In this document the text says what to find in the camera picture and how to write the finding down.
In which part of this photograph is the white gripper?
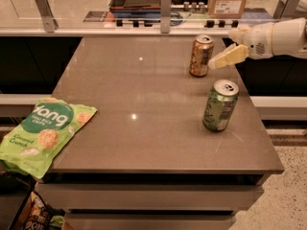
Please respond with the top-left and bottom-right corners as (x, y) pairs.
(208, 23), (273, 69)

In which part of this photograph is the orange soda can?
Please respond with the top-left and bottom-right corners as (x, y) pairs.
(189, 34), (214, 77)

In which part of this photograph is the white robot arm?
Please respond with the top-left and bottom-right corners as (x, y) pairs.
(208, 18), (307, 69)

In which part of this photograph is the green soda can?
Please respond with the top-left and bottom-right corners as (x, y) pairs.
(202, 80), (239, 131)

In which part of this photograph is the green rice chip bag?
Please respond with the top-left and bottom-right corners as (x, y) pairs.
(0, 98), (97, 178)

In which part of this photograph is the dark snack bag below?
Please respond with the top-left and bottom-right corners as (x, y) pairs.
(12, 192), (64, 230)

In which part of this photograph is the cardboard box with label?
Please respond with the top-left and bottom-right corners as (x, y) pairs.
(207, 0), (247, 18)

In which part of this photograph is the glass barrier panel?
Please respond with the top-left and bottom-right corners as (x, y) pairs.
(0, 0), (307, 31)

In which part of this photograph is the upper grey drawer front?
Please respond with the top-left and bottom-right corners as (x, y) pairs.
(38, 184), (264, 211)

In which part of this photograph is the grey drawer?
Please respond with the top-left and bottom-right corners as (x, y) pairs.
(38, 184), (264, 211)
(65, 214), (236, 230)

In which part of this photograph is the lower grey drawer front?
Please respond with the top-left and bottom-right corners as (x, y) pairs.
(65, 214), (236, 230)

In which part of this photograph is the right metal glass bracket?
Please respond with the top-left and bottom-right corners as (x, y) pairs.
(273, 0), (307, 20)

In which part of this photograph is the metal glass bracket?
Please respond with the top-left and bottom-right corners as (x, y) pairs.
(273, 0), (307, 20)
(35, 0), (59, 33)
(160, 0), (172, 34)

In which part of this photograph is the middle metal glass bracket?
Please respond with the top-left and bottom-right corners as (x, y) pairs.
(160, 0), (172, 34)

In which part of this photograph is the left metal glass bracket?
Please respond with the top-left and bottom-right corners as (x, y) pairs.
(35, 0), (59, 33)

